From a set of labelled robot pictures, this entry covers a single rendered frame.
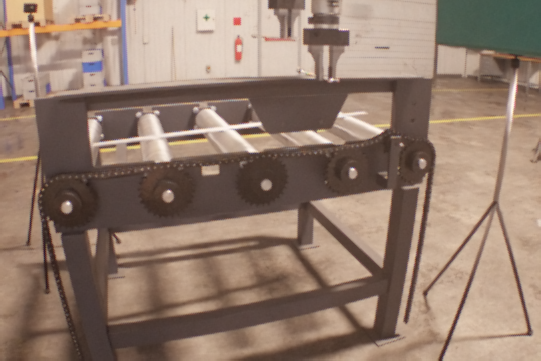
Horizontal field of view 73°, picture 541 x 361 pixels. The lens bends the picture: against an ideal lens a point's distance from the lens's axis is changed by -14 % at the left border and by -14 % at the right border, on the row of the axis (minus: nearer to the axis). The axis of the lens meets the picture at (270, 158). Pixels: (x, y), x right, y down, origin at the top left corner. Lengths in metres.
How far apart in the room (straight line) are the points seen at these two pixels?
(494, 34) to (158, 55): 9.99
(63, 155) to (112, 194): 0.19
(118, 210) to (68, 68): 9.13
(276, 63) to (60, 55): 5.35
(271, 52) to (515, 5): 10.47
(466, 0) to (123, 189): 1.09
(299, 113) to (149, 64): 9.03
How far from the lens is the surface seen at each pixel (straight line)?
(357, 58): 11.86
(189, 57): 10.35
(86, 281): 1.41
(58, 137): 1.25
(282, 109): 1.33
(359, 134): 1.80
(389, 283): 1.81
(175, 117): 2.20
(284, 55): 10.91
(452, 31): 0.43
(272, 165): 1.29
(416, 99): 1.57
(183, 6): 10.33
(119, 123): 2.19
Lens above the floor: 1.32
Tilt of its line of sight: 18 degrees down
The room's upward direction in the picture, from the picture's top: straight up
